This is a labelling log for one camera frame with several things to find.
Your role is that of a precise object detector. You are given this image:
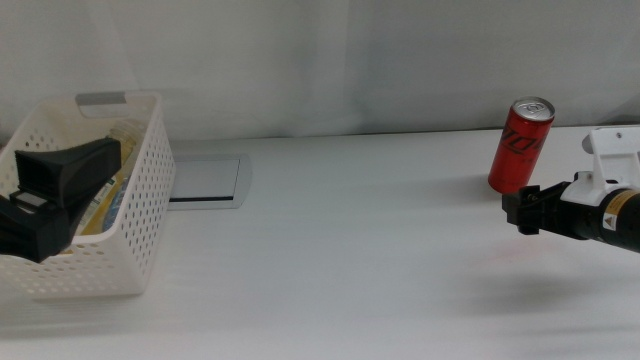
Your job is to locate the yellow tea bottle white cap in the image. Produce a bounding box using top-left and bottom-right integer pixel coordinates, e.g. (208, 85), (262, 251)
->
(79, 118), (146, 236)

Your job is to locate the red soda can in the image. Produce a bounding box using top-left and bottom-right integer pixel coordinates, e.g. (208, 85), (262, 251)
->
(487, 95), (556, 196)

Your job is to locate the white perforated plastic basket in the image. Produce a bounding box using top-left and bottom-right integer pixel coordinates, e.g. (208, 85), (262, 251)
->
(0, 92), (177, 300)

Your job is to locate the white fabric backdrop curtain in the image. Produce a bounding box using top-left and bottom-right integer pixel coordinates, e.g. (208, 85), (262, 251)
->
(0, 0), (640, 144)

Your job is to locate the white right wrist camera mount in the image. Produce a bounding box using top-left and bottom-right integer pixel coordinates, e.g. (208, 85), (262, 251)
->
(559, 125), (640, 206)

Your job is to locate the grey table cable hatch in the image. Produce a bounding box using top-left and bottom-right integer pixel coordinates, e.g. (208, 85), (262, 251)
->
(168, 153), (254, 211)

